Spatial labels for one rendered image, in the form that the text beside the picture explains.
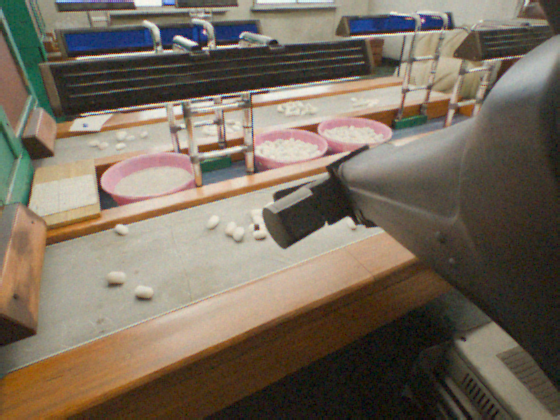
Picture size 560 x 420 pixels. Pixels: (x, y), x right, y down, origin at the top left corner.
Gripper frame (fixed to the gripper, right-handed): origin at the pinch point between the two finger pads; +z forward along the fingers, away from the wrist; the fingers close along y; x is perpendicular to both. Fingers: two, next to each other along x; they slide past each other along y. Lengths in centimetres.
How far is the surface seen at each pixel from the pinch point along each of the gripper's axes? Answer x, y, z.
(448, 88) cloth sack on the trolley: -71, -273, 174
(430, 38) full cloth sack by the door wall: -177, -396, 273
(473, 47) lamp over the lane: -27, -65, 3
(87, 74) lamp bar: -28.8, 25.5, -0.6
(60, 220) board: -13, 41, 30
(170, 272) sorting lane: 4.9, 22.0, 14.1
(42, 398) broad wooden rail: 14.2, 41.6, -2.0
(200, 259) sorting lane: 4.3, 15.7, 15.0
